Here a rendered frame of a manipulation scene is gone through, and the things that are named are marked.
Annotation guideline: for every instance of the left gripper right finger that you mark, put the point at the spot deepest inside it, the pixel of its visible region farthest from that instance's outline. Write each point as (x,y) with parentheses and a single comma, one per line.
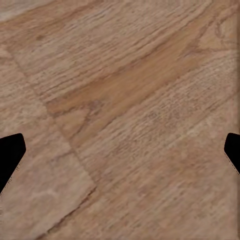
(232,149)

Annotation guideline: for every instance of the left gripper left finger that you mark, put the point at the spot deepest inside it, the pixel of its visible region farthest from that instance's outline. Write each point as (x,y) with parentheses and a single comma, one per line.
(12,150)

